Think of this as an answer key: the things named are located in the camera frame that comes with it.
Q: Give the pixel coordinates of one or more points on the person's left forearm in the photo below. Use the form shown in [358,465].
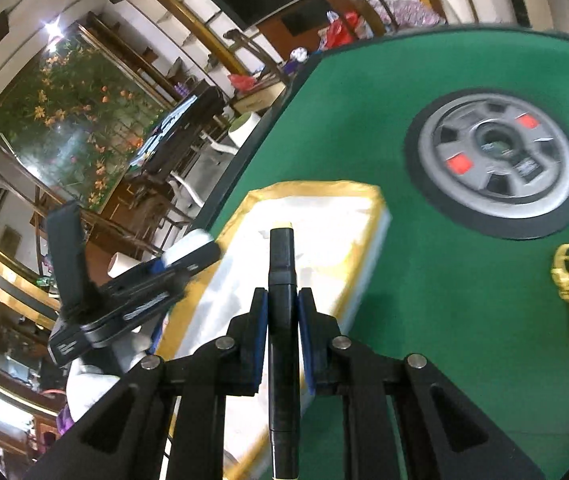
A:
[92,390]

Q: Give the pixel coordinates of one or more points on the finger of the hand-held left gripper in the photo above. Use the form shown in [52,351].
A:
[164,266]
[139,307]

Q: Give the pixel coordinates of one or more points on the purple floral cloth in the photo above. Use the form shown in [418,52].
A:
[412,12]

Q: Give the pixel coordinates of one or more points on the red plastic bag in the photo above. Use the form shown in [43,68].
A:
[339,30]

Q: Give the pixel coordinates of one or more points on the dark wooden chair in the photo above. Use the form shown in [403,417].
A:
[259,57]

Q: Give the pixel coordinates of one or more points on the framed flower painting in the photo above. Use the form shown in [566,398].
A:
[69,120]

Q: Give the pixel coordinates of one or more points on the brown wooden television cabinet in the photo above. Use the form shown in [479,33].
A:
[314,15]

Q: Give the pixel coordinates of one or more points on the small red bag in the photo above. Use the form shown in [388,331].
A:
[242,81]

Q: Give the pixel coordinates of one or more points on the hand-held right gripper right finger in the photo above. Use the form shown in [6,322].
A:
[306,320]

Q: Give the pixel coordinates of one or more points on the round grey table centre panel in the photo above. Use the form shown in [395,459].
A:
[544,195]

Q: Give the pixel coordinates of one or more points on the black side table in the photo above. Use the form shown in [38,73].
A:
[184,125]

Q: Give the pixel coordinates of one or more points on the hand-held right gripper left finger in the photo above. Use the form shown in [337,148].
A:
[261,320]

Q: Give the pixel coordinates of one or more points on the black marker pale yellow caps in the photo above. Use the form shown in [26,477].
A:
[283,310]

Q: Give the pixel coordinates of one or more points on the white box with gold rim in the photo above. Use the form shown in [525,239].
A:
[324,240]

